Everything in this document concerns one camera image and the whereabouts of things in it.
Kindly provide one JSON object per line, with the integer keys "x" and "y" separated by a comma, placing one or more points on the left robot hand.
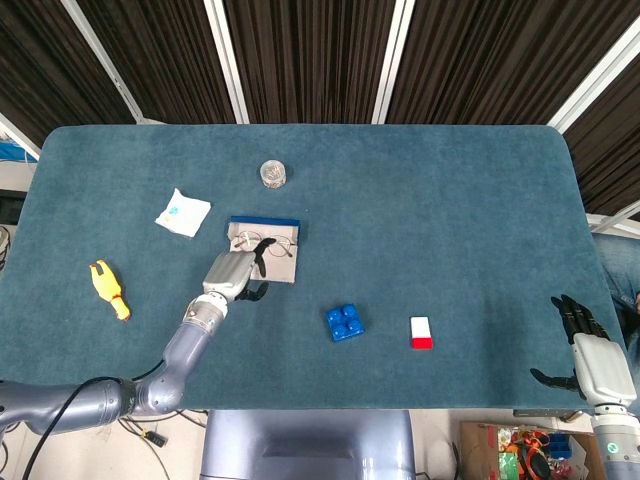
{"x": 227, "y": 275}

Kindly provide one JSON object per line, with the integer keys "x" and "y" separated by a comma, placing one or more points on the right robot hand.
{"x": 604, "y": 371}

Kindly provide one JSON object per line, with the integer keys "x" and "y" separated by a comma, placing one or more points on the wire-frame eyeglasses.
{"x": 282, "y": 247}

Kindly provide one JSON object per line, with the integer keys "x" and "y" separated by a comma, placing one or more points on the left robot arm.
{"x": 187, "y": 345}

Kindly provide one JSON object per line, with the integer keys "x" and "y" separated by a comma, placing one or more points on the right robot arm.
{"x": 620, "y": 445}

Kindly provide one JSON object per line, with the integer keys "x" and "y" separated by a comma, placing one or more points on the cardboard box of toys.
{"x": 475, "y": 450}

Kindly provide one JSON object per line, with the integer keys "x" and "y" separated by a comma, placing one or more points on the white tissue packet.
{"x": 182, "y": 212}

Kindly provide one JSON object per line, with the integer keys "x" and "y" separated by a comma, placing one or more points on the small blue bin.
{"x": 559, "y": 446}

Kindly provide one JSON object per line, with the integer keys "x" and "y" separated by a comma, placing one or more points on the clear round plastic jar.
{"x": 273, "y": 174}

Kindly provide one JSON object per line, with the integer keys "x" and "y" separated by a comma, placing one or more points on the blue jeans leg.
{"x": 620, "y": 260}

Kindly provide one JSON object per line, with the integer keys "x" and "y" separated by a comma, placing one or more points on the yellow rubber chicken toy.
{"x": 106, "y": 287}

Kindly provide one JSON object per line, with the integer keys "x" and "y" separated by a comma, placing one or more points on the blue four-stud building block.
{"x": 345, "y": 324}

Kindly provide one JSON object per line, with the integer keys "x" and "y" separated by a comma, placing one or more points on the green packet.
{"x": 509, "y": 467}

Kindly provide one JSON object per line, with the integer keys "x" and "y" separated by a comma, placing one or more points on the teal table cloth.
{"x": 400, "y": 225}

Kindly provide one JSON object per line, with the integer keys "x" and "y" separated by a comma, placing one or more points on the small black floor device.
{"x": 156, "y": 440}

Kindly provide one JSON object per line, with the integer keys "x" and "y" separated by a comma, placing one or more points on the blue-grey robot torso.
{"x": 305, "y": 445}

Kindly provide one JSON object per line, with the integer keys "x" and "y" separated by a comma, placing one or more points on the red and white eraser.
{"x": 421, "y": 330}

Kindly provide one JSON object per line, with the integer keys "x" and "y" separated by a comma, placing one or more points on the dark brown pleated curtain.
{"x": 310, "y": 55}

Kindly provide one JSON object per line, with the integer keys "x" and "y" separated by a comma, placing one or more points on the blue plastic sheet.
{"x": 15, "y": 150}

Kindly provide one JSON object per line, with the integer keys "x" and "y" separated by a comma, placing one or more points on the white frame rail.
{"x": 615, "y": 222}

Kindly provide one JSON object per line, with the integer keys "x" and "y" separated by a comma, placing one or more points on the white frame post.
{"x": 595, "y": 75}
{"x": 392, "y": 55}
{"x": 100, "y": 55}
{"x": 20, "y": 136}
{"x": 225, "y": 55}

